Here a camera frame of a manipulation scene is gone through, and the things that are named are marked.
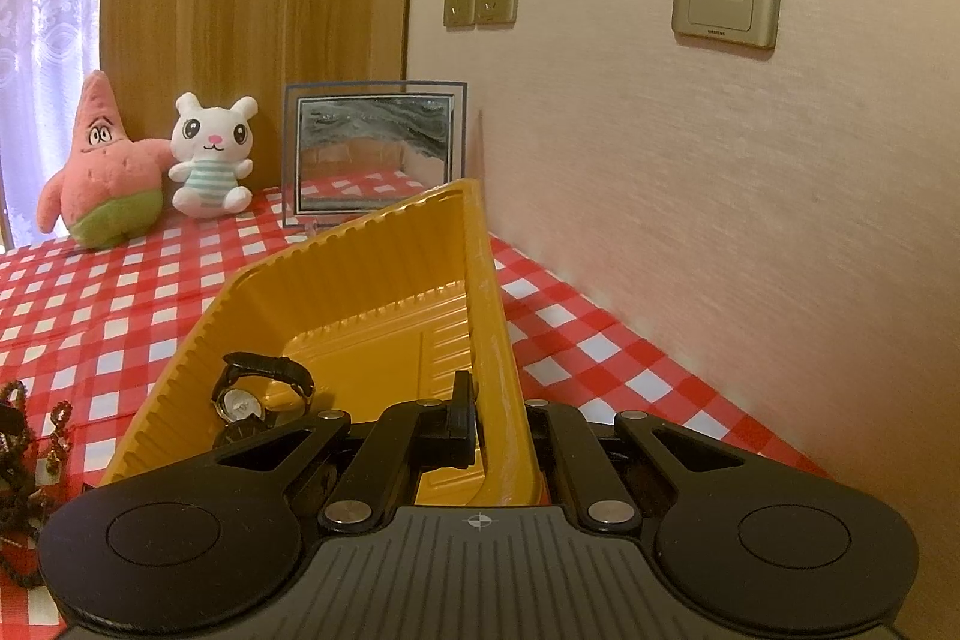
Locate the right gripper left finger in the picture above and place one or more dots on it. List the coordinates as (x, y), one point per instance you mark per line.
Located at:
(409, 439)

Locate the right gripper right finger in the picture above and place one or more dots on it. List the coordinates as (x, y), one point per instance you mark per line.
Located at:
(579, 474)

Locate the yellow plastic tray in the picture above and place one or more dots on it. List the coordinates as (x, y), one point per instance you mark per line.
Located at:
(382, 309)

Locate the black strap wristwatch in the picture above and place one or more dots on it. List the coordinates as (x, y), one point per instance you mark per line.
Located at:
(256, 393)

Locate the white bunny plush toy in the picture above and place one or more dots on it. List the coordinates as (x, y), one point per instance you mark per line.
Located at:
(211, 146)

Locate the pink starfish plush toy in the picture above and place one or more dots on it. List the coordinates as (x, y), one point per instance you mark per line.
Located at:
(111, 189)

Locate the sheer purple curtain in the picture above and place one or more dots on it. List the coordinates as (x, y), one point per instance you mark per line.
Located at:
(48, 48)

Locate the glass sand art frame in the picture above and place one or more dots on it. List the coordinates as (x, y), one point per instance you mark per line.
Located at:
(352, 147)

